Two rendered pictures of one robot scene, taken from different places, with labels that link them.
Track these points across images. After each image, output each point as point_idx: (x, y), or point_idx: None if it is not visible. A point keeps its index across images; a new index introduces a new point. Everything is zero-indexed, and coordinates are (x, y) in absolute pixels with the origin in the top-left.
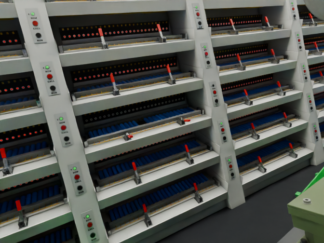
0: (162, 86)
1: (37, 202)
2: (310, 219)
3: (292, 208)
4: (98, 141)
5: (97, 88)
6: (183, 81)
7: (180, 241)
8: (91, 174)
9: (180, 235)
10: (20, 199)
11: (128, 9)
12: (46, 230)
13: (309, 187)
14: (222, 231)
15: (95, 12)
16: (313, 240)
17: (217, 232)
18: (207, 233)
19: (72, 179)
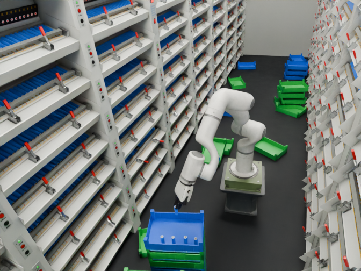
0: (149, 125)
1: (108, 212)
2: (229, 182)
3: (225, 180)
4: (127, 169)
5: (123, 139)
6: (155, 117)
7: (160, 198)
8: None
9: (157, 195)
10: None
11: (136, 87)
12: (119, 222)
13: (225, 172)
14: (175, 186)
15: (125, 97)
16: (229, 185)
17: (173, 187)
18: (169, 190)
19: (127, 193)
